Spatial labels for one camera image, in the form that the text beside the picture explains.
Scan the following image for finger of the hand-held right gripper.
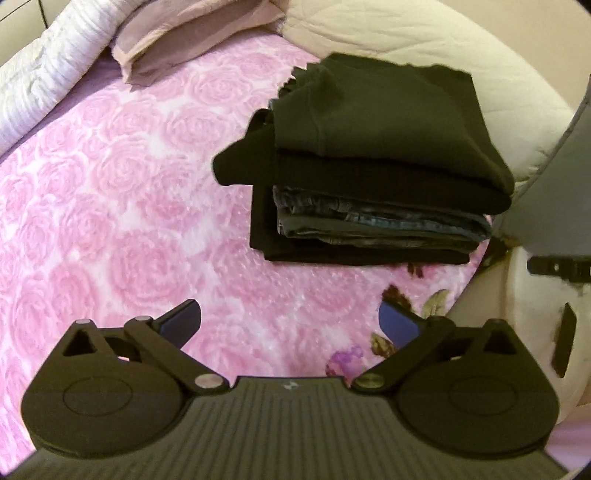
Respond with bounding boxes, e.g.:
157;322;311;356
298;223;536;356
551;303;578;379
529;256;591;283

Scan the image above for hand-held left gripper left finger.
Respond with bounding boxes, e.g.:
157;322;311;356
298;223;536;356
62;299;229;395

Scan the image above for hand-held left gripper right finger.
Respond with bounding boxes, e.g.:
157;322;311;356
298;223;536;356
355;302;522;395

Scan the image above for dark olive sweater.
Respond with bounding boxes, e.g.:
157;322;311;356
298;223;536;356
270;53;515;195

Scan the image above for white rounded object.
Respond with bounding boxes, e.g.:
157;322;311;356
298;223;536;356
505;247;591;407

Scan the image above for grey board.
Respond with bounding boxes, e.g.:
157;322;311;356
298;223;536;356
499;88;591;257

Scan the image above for folded blue jeans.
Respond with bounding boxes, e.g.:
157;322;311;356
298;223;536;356
272;185;492;252

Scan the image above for pink rose blanket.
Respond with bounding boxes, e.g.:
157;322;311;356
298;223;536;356
0;44;490;416

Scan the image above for black folded sweater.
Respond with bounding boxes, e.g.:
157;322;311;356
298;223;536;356
212;111;513;215

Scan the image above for beige quilted headboard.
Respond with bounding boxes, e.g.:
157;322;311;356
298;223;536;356
281;0;575;181

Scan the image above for pink pillow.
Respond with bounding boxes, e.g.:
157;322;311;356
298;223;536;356
111;0;287;90

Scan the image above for grey striped quilt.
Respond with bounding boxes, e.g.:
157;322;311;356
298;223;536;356
0;0;139;158

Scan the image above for beige wardrobe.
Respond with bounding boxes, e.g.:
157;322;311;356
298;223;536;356
0;0;77;65

